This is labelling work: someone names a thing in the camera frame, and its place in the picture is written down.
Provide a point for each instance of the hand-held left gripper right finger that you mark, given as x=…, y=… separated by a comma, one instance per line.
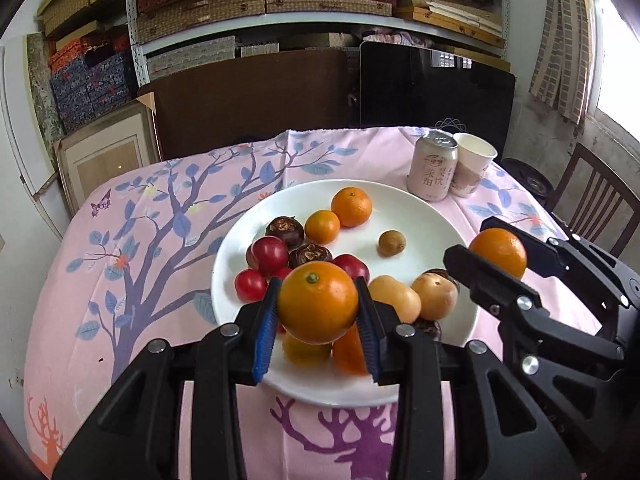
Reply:
x=370, y=340

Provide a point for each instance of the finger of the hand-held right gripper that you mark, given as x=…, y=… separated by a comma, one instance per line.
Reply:
x=480, y=272
x=545, y=255

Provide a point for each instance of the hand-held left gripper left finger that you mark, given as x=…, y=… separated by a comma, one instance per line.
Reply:
x=265, y=332

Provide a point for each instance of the red cherry tomato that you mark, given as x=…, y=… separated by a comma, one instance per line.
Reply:
x=251, y=284
x=282, y=272
x=350, y=266
x=270, y=255

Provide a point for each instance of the yellow loquat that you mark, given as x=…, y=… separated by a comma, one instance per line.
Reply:
x=434, y=295
x=397, y=297

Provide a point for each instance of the white round plate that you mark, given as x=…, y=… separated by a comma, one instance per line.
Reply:
x=430, y=240

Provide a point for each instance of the large orange mandarin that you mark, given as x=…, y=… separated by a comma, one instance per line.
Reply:
x=318, y=302

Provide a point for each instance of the black round stool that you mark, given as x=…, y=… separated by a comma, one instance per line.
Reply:
x=527, y=180

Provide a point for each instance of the dark wooden chair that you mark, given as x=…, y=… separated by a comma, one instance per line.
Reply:
x=595, y=195

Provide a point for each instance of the white paper cup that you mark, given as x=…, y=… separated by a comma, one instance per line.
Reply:
x=470, y=170

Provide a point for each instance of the pink drink can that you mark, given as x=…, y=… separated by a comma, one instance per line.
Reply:
x=432, y=170

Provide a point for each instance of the pink tree print tablecloth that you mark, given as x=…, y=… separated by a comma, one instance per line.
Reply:
x=150, y=260

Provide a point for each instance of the black glossy panel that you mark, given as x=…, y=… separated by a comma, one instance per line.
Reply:
x=425, y=95

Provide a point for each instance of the bright glass window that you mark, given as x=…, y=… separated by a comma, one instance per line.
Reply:
x=617, y=70

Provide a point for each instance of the woven brick pattern curtain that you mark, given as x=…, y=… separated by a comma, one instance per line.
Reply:
x=560, y=50

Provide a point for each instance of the brown wooden board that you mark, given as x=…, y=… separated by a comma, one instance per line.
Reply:
x=240, y=105

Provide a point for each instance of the framed picture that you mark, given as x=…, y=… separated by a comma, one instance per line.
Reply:
x=105, y=160

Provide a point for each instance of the pink cloth bundle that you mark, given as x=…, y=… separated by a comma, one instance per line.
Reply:
x=395, y=37

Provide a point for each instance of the stack of light wooden boxes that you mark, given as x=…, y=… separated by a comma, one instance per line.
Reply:
x=450, y=15

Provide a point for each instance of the white board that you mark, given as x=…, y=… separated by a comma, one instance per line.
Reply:
x=25, y=160

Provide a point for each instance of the stack of blue patterned boxes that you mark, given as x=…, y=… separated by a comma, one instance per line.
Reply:
x=95, y=85

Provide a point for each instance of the green marbled panel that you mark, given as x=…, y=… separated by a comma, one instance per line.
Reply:
x=45, y=90

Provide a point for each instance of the white metal shelf rack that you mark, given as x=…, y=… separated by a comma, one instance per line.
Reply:
x=131, y=10

